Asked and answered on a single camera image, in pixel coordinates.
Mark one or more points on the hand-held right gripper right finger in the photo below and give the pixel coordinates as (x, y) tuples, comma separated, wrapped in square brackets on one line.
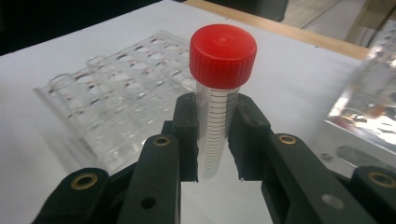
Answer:
[(249, 140)]

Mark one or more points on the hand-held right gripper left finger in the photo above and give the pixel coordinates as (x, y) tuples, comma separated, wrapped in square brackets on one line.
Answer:
[(186, 140)]

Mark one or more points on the clear acrylic test tube rack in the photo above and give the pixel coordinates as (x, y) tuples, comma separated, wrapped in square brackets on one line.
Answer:
[(118, 93)]

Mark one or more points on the red-capped test tube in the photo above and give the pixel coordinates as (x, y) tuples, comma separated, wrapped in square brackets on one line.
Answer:
[(222, 56)]

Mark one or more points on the metal test tube rack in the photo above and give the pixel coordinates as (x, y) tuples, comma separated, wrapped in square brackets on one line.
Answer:
[(367, 102)]

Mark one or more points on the grey cabinet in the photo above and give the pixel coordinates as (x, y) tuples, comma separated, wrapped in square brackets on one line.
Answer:
[(249, 7)]

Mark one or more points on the dark curtain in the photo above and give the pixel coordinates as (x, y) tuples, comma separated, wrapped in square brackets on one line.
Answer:
[(62, 18)]

